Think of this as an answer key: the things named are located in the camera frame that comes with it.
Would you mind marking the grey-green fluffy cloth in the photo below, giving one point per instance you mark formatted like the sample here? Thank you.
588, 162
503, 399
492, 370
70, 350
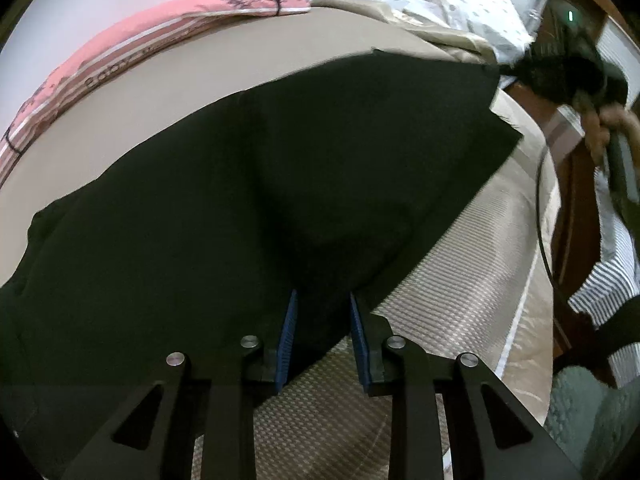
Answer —
585, 420

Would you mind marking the white dotted pillow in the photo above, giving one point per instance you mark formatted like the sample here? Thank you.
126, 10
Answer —
475, 5

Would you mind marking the beige bed mattress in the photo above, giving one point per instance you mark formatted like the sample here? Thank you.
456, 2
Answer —
450, 285

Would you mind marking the person's striped shirt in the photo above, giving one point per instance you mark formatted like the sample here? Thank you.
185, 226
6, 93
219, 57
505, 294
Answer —
607, 290

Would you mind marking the person's right forearm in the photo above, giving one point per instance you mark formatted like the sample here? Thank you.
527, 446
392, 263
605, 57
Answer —
622, 230

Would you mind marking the beige satin quilt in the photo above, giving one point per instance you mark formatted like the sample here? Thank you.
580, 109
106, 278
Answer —
440, 35

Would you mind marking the black pants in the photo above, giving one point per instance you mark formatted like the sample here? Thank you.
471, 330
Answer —
240, 185

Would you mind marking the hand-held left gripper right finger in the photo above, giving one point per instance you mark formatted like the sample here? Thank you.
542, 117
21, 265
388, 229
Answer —
359, 347

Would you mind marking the person's right hand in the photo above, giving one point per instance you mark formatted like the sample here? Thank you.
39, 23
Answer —
595, 135

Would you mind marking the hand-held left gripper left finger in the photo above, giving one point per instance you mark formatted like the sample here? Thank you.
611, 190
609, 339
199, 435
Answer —
287, 345

